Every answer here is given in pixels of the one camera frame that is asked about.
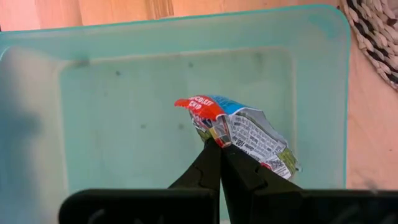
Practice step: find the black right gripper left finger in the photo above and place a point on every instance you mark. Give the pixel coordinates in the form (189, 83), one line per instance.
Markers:
(199, 205)

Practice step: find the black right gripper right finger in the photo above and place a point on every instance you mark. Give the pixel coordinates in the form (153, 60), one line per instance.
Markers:
(248, 193)

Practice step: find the red chocolate chip granola bar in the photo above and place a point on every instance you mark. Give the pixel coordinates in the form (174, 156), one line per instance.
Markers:
(248, 130)

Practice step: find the teal translucent plastic bin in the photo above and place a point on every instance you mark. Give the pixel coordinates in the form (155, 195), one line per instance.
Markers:
(124, 109)

